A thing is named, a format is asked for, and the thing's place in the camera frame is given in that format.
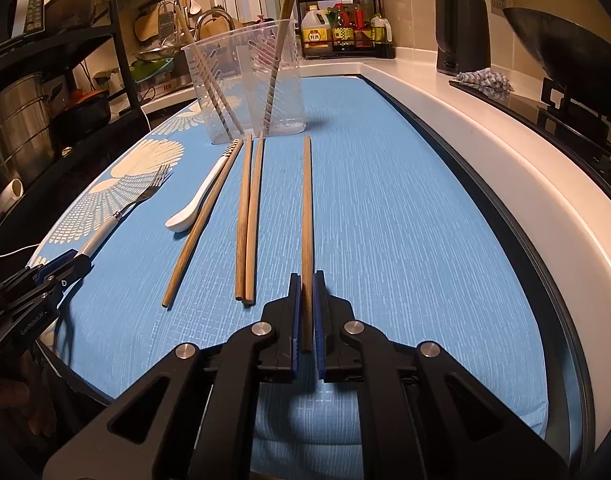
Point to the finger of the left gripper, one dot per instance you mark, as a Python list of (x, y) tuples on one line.
[(60, 267), (85, 266)]

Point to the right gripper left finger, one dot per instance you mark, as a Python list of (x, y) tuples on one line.
[(192, 415)]

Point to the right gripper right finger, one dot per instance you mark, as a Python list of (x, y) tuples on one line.
[(422, 414)]

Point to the white handled fork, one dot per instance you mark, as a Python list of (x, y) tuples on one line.
[(97, 240)]

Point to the white ceramic spoon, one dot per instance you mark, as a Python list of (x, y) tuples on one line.
[(185, 218)]

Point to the wooden chopstick four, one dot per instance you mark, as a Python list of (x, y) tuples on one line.
[(252, 231)]

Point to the wooden chopstick five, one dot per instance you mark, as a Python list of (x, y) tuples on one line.
[(307, 248)]

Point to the wooden chopstick three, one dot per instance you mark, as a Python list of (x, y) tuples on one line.
[(242, 222)]

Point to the wooden chopstick six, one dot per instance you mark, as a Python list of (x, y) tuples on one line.
[(191, 243)]

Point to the wooden chopstick one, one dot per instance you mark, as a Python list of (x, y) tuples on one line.
[(283, 17)]

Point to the wooden chopstick two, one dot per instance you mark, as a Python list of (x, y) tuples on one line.
[(288, 94)]

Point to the chrome kitchen faucet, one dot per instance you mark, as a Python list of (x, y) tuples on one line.
[(213, 22)]

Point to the person left hand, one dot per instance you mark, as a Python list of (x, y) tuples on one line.
[(22, 390)]

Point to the steel stock pot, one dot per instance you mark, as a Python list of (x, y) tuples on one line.
[(25, 145)]

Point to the black metal shelf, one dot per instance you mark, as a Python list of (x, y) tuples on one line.
[(55, 55)]

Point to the blue patterned table mat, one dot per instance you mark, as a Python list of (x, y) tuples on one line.
[(392, 338)]

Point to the green basin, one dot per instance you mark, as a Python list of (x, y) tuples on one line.
[(143, 70)]

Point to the clear plastic utensil holder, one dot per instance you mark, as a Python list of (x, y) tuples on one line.
[(230, 73)]

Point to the gas stove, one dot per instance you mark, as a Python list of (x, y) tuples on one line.
[(592, 158)]

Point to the blue checkered cloth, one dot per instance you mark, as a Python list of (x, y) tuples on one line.
[(492, 84)]

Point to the yellow label oil jug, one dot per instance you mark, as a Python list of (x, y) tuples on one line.
[(316, 33)]

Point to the black spice rack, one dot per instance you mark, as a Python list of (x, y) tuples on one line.
[(358, 28)]

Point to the black wok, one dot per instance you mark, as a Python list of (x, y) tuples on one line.
[(572, 56)]

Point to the black electric kettle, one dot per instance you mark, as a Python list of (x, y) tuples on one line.
[(463, 36)]

